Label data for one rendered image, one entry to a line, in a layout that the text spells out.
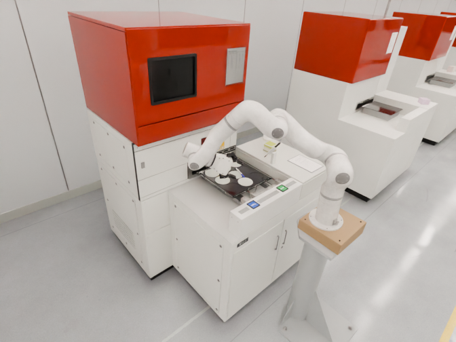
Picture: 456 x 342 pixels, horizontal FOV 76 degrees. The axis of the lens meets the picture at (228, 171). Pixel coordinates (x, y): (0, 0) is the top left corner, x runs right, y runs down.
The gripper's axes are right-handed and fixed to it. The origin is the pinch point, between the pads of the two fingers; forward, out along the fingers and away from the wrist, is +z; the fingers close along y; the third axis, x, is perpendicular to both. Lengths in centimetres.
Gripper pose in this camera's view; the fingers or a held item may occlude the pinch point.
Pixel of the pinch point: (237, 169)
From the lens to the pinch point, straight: 162.9
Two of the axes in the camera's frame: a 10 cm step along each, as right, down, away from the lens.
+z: 9.0, 3.6, 2.4
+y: 4.3, -8.2, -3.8
